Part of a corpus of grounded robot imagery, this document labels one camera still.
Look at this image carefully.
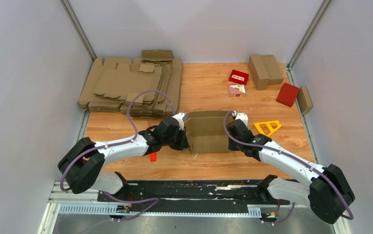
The tall brown cardboard box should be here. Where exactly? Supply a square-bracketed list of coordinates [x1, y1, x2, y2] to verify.
[248, 54, 269, 90]

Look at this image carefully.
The small red block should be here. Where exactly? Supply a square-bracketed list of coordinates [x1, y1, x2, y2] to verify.
[150, 153, 157, 162]

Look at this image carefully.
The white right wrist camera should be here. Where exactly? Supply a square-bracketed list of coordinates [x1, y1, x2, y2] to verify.
[232, 111, 249, 126]

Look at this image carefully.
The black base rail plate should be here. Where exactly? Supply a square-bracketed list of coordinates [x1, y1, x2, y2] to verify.
[115, 179, 290, 214]

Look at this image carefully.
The small brown box at edge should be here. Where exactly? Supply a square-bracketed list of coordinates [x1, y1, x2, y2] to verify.
[297, 86, 313, 115]

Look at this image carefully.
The flat brown cardboard box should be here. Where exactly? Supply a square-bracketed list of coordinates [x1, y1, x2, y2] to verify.
[261, 55, 284, 85]

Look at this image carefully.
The yellow plastic triangle frame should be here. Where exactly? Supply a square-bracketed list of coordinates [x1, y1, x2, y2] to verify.
[254, 120, 282, 137]

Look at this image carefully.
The right aluminium frame post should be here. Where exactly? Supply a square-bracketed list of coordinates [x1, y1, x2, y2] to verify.
[287, 0, 333, 69]

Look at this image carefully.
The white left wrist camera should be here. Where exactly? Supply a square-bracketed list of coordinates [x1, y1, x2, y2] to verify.
[172, 113, 187, 131]

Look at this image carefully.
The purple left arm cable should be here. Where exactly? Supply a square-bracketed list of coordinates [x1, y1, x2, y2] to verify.
[59, 90, 177, 227]

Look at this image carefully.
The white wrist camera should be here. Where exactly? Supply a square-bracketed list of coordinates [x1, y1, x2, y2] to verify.
[172, 113, 187, 131]
[232, 111, 249, 126]

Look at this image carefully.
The closed red box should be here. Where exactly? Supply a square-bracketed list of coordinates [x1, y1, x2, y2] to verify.
[276, 83, 299, 107]

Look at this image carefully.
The stack of flat cardboard sheets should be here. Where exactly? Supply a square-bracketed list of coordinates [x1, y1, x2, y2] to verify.
[78, 50, 183, 118]

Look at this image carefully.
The aluminium frame post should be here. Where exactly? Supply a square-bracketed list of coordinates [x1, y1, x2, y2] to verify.
[60, 0, 97, 61]
[287, 0, 333, 69]

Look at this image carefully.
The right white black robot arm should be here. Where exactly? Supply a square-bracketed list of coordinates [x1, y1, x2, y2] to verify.
[223, 119, 355, 224]

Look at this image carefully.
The red open box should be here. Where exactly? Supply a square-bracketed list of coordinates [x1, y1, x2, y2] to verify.
[228, 69, 249, 85]

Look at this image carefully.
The white slotted cable duct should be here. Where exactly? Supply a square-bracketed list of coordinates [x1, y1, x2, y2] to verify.
[59, 203, 263, 217]

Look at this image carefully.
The pink white small card box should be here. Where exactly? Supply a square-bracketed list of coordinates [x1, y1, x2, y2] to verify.
[228, 84, 247, 97]

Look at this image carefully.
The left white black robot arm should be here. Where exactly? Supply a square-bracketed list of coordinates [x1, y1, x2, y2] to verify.
[58, 113, 189, 201]

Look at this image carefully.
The left aluminium frame post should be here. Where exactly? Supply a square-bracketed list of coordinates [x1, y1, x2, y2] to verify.
[60, 0, 97, 61]

